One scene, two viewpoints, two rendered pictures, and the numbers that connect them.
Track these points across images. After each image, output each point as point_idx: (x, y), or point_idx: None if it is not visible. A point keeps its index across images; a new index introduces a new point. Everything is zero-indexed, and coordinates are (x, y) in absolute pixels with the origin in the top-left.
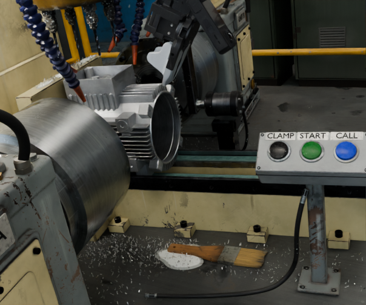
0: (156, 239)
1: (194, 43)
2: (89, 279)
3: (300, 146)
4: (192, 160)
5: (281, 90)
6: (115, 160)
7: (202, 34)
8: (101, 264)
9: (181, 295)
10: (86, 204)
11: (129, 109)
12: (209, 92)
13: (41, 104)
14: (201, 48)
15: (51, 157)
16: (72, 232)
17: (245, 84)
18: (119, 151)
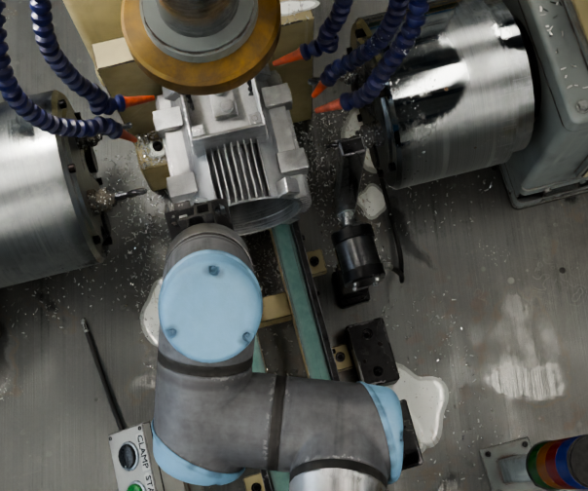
0: None
1: (459, 128)
2: None
3: (138, 480)
4: (279, 251)
5: None
6: (63, 261)
7: (548, 93)
8: (117, 229)
9: (94, 359)
10: None
11: (201, 176)
12: (352, 228)
13: (27, 153)
14: (467, 139)
15: None
16: None
17: None
18: (78, 256)
